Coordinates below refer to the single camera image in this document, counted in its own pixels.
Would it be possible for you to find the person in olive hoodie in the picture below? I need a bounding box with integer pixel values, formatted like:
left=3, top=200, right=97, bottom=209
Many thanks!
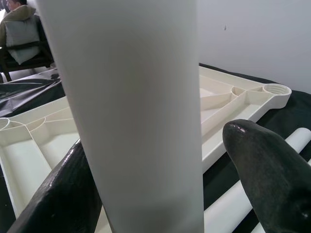
left=0, top=0, right=44, bottom=49

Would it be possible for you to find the dark wooden armchair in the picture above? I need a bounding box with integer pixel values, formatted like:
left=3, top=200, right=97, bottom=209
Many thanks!
left=0, top=14, right=55, bottom=82

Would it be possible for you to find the white ribbed plastic table top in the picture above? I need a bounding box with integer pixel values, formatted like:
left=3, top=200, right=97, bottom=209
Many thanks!
left=0, top=63, right=292, bottom=219

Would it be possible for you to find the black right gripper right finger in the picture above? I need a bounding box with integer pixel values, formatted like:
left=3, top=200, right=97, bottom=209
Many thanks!
left=222, top=118, right=311, bottom=233

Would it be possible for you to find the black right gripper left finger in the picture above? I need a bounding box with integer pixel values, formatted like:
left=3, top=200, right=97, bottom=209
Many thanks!
left=6, top=137, right=103, bottom=233

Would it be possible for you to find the black quilted bench cover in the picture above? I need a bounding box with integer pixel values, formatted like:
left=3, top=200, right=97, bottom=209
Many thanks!
left=0, top=62, right=311, bottom=233

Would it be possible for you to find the grey cushion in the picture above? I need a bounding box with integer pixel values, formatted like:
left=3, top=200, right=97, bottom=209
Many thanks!
left=3, top=18, right=41, bottom=65

